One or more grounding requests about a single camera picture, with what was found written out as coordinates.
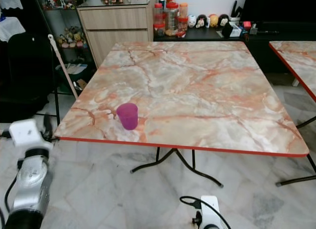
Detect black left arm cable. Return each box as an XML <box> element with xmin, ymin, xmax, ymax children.
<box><xmin>0</xmin><ymin>130</ymin><xmax>25</xmax><ymax>225</ymax></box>

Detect white lace cloth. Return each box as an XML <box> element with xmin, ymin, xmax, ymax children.
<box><xmin>0</xmin><ymin>16</ymin><xmax>26</xmax><ymax>42</ymax></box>

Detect large red-lidded clear jar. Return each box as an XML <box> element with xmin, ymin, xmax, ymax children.
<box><xmin>165</xmin><ymin>2</ymin><xmax>180</xmax><ymax>37</ymax></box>

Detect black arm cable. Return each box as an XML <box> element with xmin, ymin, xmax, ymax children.
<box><xmin>0</xmin><ymin>130</ymin><xmax>25</xmax><ymax>225</ymax></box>
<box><xmin>180</xmin><ymin>195</ymin><xmax>232</xmax><ymax>229</ymax></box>

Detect black chair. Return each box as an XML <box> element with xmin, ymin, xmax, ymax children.
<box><xmin>0</xmin><ymin>33</ymin><xmax>56</xmax><ymax>124</ymax></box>

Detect black flat television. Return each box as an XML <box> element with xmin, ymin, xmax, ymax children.
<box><xmin>241</xmin><ymin>0</ymin><xmax>316</xmax><ymax>33</ymax></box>

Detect wooden drawer cabinet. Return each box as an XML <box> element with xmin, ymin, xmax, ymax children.
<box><xmin>77</xmin><ymin>0</ymin><xmax>157</xmax><ymax>68</ymax></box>

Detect toy figurine cluster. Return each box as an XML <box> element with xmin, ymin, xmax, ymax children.
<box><xmin>57</xmin><ymin>26</ymin><xmax>87</xmax><ymax>48</ymax></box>

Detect black folding table legs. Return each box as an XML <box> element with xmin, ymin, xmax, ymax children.
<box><xmin>131</xmin><ymin>147</ymin><xmax>224</xmax><ymax>188</ymax></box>

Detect purple plastic cup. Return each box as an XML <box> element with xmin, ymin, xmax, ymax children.
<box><xmin>117</xmin><ymin>103</ymin><xmax>139</xmax><ymax>131</ymax></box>

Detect slim red-lidded clear jar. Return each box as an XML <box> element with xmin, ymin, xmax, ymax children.
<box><xmin>153</xmin><ymin>3</ymin><xmax>165</xmax><ymax>38</ymax></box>

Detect white plush figurine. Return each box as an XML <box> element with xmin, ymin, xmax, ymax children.
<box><xmin>187</xmin><ymin>14</ymin><xmax>198</xmax><ymax>29</ymax></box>

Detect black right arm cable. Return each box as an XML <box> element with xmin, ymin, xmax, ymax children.
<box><xmin>180</xmin><ymin>195</ymin><xmax>232</xmax><ymax>229</ymax></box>

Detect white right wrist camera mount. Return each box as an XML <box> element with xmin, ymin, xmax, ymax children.
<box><xmin>195</xmin><ymin>195</ymin><xmax>223</xmax><ymax>229</ymax></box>

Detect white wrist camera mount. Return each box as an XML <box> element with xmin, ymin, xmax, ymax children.
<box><xmin>8</xmin><ymin>119</ymin><xmax>49</xmax><ymax>149</ymax></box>
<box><xmin>195</xmin><ymin>195</ymin><xmax>223</xmax><ymax>229</ymax></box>

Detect yellow plush figurine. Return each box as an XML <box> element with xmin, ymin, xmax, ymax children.
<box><xmin>208</xmin><ymin>14</ymin><xmax>219</xmax><ymax>28</ymax></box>

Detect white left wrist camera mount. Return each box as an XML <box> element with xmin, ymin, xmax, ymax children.
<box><xmin>8</xmin><ymin>119</ymin><xmax>49</xmax><ymax>149</ymax></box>

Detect orange-lidded clear jar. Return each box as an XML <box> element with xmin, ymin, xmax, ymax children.
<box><xmin>179</xmin><ymin>2</ymin><xmax>189</xmax><ymax>19</ymax></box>

